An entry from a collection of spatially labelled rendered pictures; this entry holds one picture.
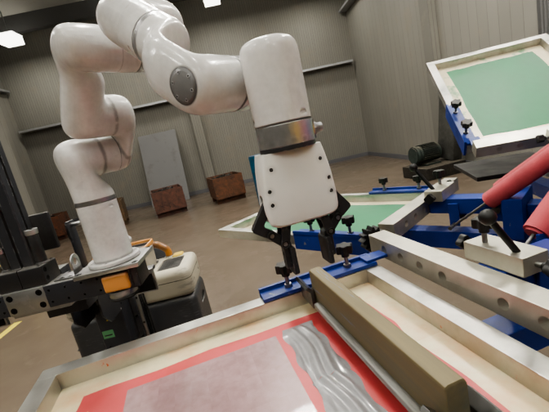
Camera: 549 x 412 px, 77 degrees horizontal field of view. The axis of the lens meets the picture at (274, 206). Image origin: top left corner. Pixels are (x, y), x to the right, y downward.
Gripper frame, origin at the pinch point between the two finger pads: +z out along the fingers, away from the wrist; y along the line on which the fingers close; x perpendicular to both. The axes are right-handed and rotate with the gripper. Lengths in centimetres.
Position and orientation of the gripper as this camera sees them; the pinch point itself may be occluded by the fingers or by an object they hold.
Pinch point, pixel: (309, 253)
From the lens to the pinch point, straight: 49.6
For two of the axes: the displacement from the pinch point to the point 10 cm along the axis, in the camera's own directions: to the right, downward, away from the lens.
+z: 2.1, 9.6, 2.0
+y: -9.5, 2.5, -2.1
